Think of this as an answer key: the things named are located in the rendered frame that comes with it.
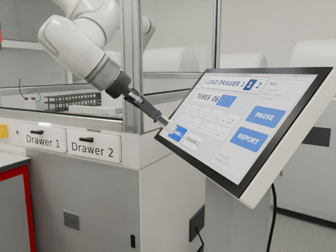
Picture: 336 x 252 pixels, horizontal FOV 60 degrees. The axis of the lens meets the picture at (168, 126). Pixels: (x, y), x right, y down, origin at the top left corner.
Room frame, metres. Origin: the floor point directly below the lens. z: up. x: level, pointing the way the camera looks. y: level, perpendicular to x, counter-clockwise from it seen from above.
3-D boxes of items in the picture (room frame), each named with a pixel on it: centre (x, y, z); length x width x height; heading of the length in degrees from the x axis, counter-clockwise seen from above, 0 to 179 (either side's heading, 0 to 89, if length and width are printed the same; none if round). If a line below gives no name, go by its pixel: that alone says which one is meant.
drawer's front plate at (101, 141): (1.22, 0.32, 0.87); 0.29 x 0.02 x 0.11; 61
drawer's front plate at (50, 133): (1.37, 0.60, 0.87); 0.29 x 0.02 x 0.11; 61
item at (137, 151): (1.78, 0.33, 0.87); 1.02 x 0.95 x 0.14; 61
